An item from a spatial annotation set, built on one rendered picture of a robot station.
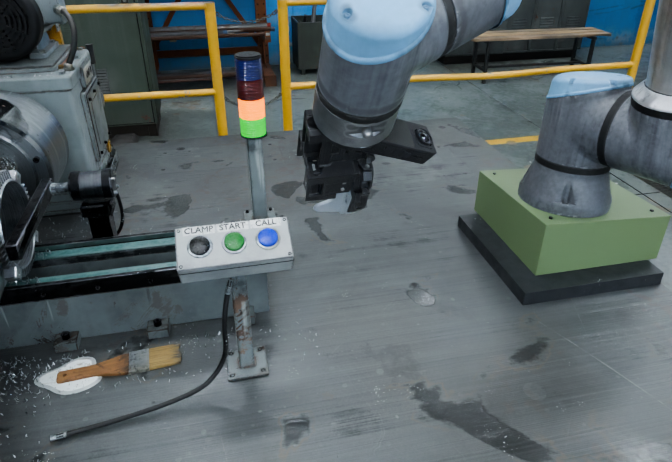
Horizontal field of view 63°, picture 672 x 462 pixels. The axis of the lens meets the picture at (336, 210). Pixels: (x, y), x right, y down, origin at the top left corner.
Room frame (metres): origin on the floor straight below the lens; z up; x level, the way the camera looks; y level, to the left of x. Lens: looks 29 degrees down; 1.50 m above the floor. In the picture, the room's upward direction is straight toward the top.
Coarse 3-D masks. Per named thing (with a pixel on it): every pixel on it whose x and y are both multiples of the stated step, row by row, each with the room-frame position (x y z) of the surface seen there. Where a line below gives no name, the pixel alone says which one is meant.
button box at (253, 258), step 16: (224, 224) 0.71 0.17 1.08; (240, 224) 0.71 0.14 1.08; (256, 224) 0.72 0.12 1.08; (272, 224) 0.72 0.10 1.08; (288, 224) 0.73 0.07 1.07; (176, 240) 0.68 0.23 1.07; (256, 240) 0.69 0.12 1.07; (288, 240) 0.70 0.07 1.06; (176, 256) 0.66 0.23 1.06; (192, 256) 0.66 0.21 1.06; (208, 256) 0.67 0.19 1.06; (224, 256) 0.67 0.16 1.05; (240, 256) 0.67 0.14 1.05; (256, 256) 0.67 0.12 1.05; (272, 256) 0.68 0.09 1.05; (288, 256) 0.68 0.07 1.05; (192, 272) 0.65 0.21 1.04; (208, 272) 0.66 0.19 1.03; (224, 272) 0.67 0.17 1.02; (240, 272) 0.68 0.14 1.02; (256, 272) 0.69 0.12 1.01
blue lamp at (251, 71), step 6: (240, 60) 1.24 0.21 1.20; (252, 60) 1.19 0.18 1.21; (258, 60) 1.20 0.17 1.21; (240, 66) 1.19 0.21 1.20; (246, 66) 1.19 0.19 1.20; (252, 66) 1.19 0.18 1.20; (258, 66) 1.20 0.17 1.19; (240, 72) 1.19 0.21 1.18; (246, 72) 1.19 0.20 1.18; (252, 72) 1.19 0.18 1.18; (258, 72) 1.20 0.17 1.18; (240, 78) 1.19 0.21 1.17; (246, 78) 1.19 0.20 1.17; (252, 78) 1.19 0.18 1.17; (258, 78) 1.20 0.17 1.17
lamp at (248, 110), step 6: (240, 102) 1.20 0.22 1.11; (246, 102) 1.19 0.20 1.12; (252, 102) 1.19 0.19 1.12; (258, 102) 1.20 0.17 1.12; (240, 108) 1.20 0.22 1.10; (246, 108) 1.19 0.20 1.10; (252, 108) 1.19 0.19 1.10; (258, 108) 1.20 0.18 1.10; (264, 108) 1.22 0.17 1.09; (240, 114) 1.20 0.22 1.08; (246, 114) 1.19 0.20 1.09; (252, 114) 1.19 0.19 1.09; (258, 114) 1.20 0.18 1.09; (264, 114) 1.21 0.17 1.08
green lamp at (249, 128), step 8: (240, 120) 1.21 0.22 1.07; (248, 120) 1.19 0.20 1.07; (256, 120) 1.19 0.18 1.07; (264, 120) 1.21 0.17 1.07; (240, 128) 1.21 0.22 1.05; (248, 128) 1.19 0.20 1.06; (256, 128) 1.19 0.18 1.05; (264, 128) 1.21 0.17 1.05; (248, 136) 1.19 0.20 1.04; (256, 136) 1.19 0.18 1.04
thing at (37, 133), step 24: (0, 96) 1.10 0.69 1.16; (24, 96) 1.14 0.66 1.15; (0, 120) 0.99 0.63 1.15; (24, 120) 1.04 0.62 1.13; (48, 120) 1.11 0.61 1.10; (0, 144) 0.97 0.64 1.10; (24, 144) 0.99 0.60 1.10; (48, 144) 1.04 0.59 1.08; (0, 168) 0.94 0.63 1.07; (24, 168) 0.98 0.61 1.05; (48, 168) 1.00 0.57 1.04
